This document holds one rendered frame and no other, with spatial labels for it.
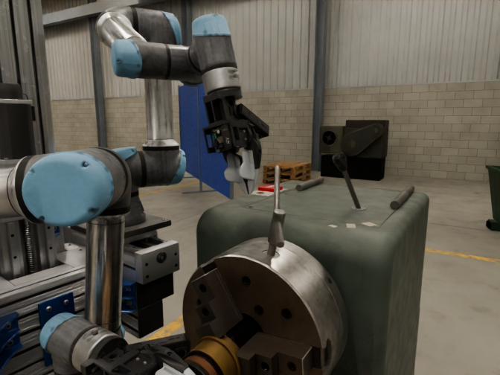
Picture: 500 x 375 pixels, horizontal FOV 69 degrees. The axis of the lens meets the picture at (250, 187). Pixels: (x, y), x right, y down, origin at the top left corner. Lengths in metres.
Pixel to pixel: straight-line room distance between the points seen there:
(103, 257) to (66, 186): 0.24
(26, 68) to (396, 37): 10.21
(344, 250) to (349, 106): 10.25
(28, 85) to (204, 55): 0.62
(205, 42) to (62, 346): 0.61
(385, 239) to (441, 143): 9.86
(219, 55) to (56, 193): 0.39
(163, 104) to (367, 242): 0.74
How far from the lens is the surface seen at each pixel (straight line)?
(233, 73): 0.76
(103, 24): 1.12
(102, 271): 0.82
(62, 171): 0.62
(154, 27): 1.19
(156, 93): 1.18
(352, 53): 11.16
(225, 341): 0.67
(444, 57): 10.76
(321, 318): 0.66
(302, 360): 0.64
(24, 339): 1.12
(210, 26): 0.77
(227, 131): 0.71
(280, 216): 0.65
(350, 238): 0.76
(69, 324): 0.77
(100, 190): 0.61
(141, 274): 1.08
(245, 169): 0.73
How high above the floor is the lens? 1.48
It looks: 10 degrees down
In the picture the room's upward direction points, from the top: straight up
